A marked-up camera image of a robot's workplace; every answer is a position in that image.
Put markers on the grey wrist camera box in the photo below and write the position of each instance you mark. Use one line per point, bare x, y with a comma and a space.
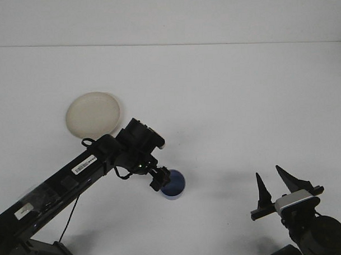
293, 198
161, 143

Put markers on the pale round plate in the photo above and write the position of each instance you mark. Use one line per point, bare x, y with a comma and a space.
91, 113

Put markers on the pale blue cup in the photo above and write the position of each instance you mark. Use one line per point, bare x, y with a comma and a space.
176, 183

